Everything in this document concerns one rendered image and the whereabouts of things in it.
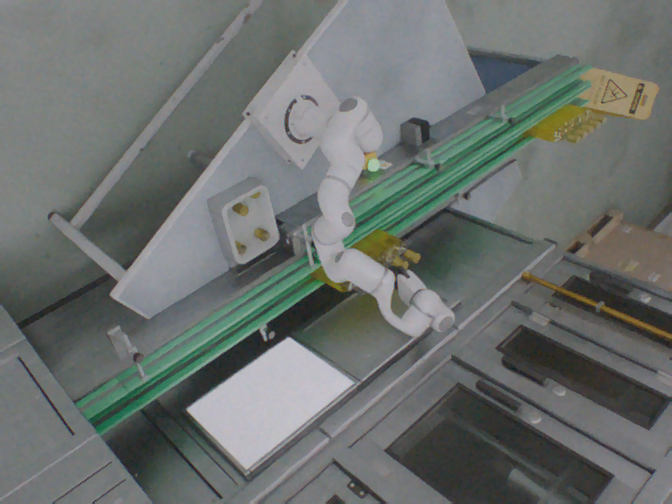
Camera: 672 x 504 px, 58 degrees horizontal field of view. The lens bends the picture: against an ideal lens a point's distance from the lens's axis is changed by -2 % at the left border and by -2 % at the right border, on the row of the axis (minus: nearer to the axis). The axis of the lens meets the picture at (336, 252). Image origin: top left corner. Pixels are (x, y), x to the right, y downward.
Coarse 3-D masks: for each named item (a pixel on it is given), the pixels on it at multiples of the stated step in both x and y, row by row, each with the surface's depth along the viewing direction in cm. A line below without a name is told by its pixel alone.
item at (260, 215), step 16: (256, 192) 193; (224, 208) 187; (256, 208) 204; (240, 224) 202; (256, 224) 207; (272, 224) 203; (240, 240) 205; (256, 240) 207; (272, 240) 206; (240, 256) 201
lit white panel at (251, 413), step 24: (264, 360) 196; (288, 360) 195; (312, 360) 193; (240, 384) 189; (264, 384) 188; (288, 384) 186; (312, 384) 185; (336, 384) 184; (192, 408) 184; (216, 408) 183; (240, 408) 181; (264, 408) 180; (288, 408) 179; (312, 408) 177; (216, 432) 175; (240, 432) 174; (264, 432) 173; (288, 432) 172; (240, 456) 167
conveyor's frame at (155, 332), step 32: (544, 64) 292; (576, 64) 294; (512, 96) 266; (448, 128) 250; (384, 160) 235; (352, 192) 219; (288, 224) 208; (288, 256) 209; (224, 288) 200; (160, 320) 191; (192, 320) 189; (96, 352) 183; (64, 384) 174; (96, 384) 173
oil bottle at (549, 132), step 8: (536, 128) 268; (544, 128) 266; (552, 128) 264; (560, 128) 263; (536, 136) 270; (544, 136) 267; (552, 136) 264; (560, 136) 262; (568, 136) 260; (576, 136) 258
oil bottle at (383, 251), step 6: (360, 240) 216; (366, 240) 216; (372, 240) 215; (360, 246) 214; (366, 246) 213; (372, 246) 212; (378, 246) 212; (384, 246) 211; (372, 252) 210; (378, 252) 209; (384, 252) 209; (390, 252) 209; (384, 258) 208; (384, 264) 210
